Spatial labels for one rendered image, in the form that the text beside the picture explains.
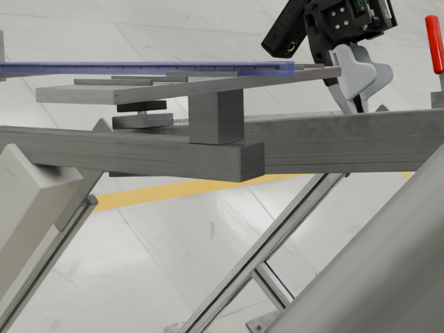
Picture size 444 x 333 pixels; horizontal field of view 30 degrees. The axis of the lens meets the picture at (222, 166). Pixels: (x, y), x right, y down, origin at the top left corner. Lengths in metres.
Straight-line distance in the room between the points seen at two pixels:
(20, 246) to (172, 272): 1.33
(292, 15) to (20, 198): 0.40
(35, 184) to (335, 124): 0.32
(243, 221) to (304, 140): 1.63
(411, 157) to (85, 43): 2.08
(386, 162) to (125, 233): 1.39
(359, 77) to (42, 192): 0.38
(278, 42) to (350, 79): 0.11
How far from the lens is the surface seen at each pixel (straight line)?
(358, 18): 0.95
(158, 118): 1.02
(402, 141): 0.86
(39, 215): 0.84
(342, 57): 0.97
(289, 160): 0.92
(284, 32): 1.02
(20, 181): 0.81
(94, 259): 2.05
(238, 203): 2.59
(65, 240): 1.15
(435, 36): 0.88
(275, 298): 1.82
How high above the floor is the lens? 1.29
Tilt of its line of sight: 29 degrees down
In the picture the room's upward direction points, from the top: 38 degrees clockwise
